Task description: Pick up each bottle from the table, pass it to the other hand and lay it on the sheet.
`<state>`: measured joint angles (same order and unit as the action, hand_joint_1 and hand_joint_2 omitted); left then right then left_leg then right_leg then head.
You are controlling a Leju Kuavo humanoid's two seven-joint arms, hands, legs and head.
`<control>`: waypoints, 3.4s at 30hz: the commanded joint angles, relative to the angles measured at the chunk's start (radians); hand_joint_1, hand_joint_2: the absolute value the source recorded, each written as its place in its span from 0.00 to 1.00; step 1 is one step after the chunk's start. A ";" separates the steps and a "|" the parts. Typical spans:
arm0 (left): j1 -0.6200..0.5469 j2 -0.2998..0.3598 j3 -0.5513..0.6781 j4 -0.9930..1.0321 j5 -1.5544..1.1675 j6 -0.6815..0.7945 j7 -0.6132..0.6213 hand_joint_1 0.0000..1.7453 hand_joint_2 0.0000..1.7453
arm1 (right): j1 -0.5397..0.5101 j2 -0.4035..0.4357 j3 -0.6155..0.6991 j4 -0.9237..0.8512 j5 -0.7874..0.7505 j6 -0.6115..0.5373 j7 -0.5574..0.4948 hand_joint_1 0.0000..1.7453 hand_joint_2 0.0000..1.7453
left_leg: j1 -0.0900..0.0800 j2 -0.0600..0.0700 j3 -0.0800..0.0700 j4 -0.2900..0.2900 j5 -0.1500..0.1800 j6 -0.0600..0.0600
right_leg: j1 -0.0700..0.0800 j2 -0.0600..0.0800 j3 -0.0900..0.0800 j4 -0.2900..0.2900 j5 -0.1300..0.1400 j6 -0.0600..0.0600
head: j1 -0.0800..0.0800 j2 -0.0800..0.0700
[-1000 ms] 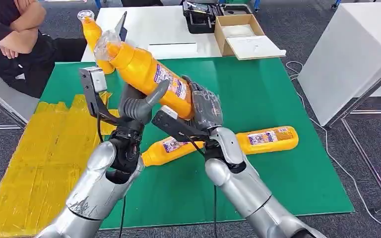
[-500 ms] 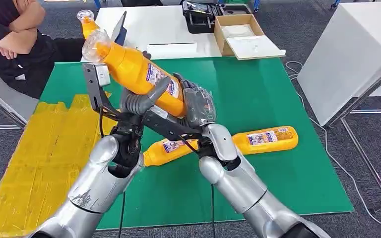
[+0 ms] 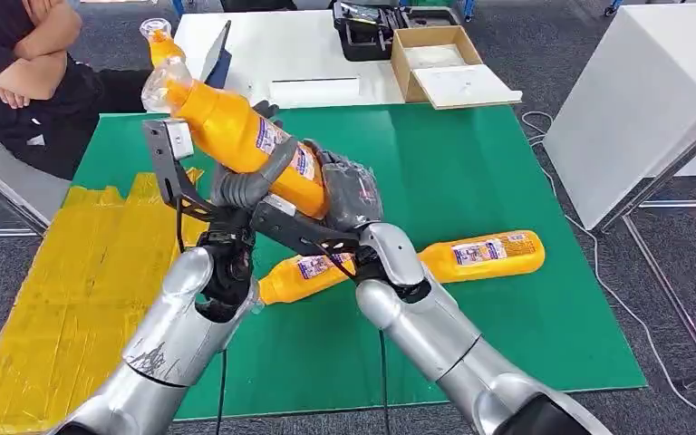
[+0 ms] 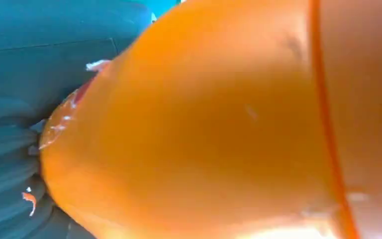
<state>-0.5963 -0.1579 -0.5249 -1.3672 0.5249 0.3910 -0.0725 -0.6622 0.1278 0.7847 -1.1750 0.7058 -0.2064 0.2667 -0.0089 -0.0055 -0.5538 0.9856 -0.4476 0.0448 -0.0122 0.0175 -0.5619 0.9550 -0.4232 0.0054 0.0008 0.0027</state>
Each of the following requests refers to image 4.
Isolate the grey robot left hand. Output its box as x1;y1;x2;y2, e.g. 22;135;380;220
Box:
0;0;155;128

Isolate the orange drink bottle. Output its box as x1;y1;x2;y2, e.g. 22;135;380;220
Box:
38;0;382;239

